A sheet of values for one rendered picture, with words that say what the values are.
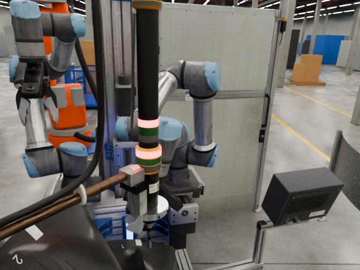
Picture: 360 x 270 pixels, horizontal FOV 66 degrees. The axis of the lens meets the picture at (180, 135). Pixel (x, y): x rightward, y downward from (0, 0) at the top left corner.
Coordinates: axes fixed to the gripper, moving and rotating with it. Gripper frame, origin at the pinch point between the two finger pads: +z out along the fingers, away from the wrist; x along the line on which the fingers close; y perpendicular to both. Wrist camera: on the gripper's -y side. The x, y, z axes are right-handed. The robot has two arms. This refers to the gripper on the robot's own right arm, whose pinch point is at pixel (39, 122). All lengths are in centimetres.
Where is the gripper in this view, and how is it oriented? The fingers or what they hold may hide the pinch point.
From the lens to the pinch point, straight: 98.9
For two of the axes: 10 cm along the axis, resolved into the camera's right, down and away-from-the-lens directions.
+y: -3.0, -3.2, 9.0
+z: -0.3, 9.4, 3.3
